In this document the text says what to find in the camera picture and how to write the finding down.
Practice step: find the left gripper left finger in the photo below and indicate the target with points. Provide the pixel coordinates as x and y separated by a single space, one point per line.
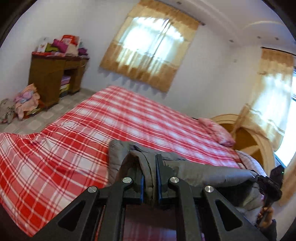
128 190

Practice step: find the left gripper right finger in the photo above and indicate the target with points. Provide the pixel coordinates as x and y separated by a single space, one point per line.
175 193

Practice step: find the grey puffer jacket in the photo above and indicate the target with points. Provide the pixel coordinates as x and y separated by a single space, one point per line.
238 186

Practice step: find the pink clothes pile on floor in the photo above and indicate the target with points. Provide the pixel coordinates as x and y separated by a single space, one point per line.
28 102

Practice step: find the clothes pile on desk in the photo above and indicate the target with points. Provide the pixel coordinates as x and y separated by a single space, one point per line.
67 45

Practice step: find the right hand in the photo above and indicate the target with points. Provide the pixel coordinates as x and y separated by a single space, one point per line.
265 217

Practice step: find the wooden headboard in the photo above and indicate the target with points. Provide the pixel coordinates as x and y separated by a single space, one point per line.
248 141

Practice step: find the pink floral pillow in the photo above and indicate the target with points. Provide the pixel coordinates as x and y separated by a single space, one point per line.
217 132

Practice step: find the side window beige curtain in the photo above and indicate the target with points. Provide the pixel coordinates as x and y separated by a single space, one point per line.
266 112

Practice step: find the red plaid bed sheet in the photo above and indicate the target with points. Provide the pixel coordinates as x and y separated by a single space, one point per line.
41 173

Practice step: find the brown wooden desk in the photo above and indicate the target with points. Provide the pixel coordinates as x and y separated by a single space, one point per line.
46 72

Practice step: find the grey cloth on floor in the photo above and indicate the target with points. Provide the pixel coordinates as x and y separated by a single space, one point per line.
7 110

